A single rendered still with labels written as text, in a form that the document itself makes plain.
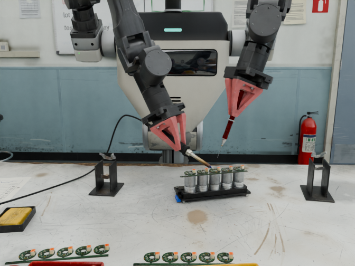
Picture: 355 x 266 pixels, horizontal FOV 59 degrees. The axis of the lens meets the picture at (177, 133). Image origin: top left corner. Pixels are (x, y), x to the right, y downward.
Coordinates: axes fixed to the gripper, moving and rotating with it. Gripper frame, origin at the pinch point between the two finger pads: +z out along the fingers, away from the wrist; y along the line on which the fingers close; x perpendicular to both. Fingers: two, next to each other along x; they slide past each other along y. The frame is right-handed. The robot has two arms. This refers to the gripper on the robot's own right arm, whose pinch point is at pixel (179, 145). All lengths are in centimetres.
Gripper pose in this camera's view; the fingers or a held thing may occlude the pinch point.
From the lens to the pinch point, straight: 72.6
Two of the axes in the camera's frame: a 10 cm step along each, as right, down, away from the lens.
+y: 5.1, -1.9, 8.4
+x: -7.4, 3.8, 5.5
